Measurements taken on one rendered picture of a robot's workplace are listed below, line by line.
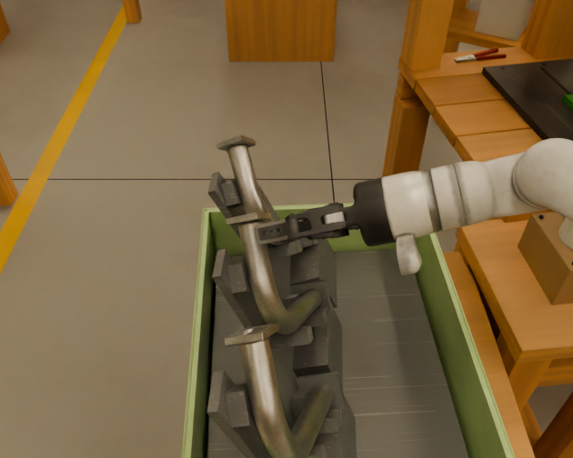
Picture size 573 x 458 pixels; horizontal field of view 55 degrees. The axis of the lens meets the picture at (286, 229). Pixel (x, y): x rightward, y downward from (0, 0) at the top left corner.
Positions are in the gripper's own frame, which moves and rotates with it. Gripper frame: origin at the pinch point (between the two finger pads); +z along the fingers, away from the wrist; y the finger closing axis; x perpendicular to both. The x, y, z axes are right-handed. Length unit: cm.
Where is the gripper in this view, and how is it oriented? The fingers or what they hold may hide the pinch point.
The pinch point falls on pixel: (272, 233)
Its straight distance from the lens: 65.7
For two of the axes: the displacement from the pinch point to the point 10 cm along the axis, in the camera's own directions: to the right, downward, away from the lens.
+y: -2.7, 0.0, -9.6
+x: 1.9, 9.8, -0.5
